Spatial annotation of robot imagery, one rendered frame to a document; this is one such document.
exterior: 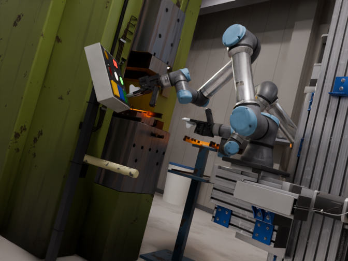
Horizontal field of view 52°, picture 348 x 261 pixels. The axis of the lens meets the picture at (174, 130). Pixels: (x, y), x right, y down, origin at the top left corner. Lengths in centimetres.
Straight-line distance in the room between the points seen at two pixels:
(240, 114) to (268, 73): 449
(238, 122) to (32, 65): 146
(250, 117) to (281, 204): 38
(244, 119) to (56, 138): 122
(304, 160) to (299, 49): 405
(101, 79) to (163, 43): 84
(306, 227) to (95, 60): 121
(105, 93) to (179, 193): 442
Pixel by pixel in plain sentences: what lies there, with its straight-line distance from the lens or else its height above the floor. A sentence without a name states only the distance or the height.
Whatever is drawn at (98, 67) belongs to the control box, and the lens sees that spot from 177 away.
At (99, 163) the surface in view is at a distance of 208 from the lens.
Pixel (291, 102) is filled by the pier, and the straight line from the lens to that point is 539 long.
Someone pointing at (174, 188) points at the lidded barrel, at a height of 25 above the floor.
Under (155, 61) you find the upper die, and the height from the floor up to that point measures 133.
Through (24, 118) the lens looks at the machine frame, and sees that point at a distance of 249.
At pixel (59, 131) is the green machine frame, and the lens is 228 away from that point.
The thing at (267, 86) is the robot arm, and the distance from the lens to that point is 203.
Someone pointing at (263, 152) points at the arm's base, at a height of 88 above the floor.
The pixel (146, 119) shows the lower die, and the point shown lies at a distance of 240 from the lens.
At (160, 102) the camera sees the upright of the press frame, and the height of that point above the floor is 113.
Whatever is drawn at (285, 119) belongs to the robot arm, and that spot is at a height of 112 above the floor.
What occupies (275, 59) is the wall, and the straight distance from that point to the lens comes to 604.
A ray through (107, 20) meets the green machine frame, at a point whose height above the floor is 145.
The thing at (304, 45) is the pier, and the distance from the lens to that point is 564.
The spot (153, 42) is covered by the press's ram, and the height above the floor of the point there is 144.
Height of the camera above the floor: 76
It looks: 4 degrees up
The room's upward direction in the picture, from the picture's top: 14 degrees clockwise
